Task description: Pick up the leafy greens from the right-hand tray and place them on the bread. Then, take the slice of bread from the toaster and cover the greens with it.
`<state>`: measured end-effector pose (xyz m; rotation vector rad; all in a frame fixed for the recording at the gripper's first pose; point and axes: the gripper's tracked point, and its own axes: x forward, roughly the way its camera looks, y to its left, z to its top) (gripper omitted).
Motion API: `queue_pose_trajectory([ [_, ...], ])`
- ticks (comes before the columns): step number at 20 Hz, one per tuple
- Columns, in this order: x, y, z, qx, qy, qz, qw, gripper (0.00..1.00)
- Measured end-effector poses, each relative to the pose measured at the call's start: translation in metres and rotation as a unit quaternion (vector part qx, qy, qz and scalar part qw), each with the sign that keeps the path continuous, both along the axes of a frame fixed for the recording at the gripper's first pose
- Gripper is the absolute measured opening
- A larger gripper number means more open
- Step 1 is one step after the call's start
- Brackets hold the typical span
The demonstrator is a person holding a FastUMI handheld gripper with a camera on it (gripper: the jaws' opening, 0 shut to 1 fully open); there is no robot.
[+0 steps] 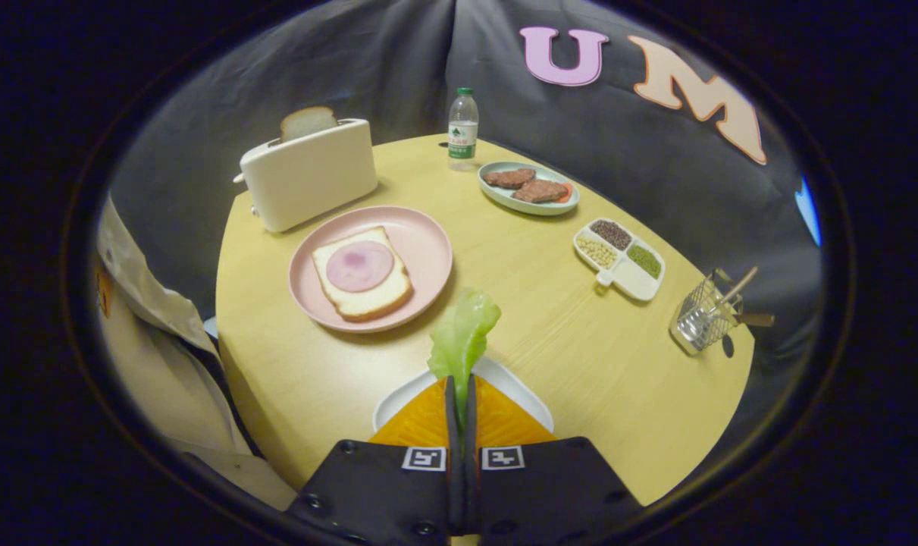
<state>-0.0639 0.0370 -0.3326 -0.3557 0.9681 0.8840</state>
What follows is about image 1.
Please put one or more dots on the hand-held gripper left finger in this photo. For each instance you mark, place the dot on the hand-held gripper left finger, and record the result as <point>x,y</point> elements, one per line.
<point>375,493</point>

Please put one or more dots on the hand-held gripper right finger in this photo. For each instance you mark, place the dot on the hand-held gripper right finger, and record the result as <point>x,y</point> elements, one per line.
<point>557,493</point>

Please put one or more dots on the green lettuce leaf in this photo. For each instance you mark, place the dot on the green lettuce leaf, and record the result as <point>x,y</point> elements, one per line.
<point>462,334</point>

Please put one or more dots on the toast bread slice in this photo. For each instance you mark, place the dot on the toast bread slice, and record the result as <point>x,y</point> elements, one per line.
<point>368,303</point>
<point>307,121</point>

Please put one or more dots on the white plate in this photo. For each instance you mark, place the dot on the white plate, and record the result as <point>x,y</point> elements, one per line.
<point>508,381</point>

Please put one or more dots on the white divided dish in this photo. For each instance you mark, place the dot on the white divided dish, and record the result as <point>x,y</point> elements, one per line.
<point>637,282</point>

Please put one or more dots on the pink ham slice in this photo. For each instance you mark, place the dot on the pink ham slice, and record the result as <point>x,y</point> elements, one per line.
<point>360,265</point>

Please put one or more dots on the pile of yellow soybeans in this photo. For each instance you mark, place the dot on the pile of yellow soybeans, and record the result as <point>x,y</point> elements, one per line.
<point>596,252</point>

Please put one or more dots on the pile of green beans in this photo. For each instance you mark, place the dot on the pile of green beans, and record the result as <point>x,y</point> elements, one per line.
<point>644,261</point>

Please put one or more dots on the pink plate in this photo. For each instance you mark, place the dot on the pink plate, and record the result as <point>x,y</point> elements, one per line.
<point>421,243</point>

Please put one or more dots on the person's beige jacket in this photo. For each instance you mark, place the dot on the person's beige jacket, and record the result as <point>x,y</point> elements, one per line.
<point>155,364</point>

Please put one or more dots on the pile of dark red beans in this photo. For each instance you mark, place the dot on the pile of dark red beans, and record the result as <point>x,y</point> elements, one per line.
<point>610,234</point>

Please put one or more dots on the pale green oval plate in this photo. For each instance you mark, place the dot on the pale green oval plate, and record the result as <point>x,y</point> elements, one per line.
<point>504,199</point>

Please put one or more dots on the orange carrot slice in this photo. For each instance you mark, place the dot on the orange carrot slice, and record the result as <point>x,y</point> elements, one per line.
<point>567,193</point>

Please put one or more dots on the brown meat patty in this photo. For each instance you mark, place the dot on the brown meat patty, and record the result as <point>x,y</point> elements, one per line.
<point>508,178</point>
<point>538,191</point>

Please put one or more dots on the white toaster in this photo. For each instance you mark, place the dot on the white toaster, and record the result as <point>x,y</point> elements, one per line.
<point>307,182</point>

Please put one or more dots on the clear plastic water bottle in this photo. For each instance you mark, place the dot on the clear plastic water bottle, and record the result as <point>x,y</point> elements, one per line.
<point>462,136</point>

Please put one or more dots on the black backdrop cloth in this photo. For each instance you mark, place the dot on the black backdrop cloth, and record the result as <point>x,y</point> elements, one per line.
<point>352,68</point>

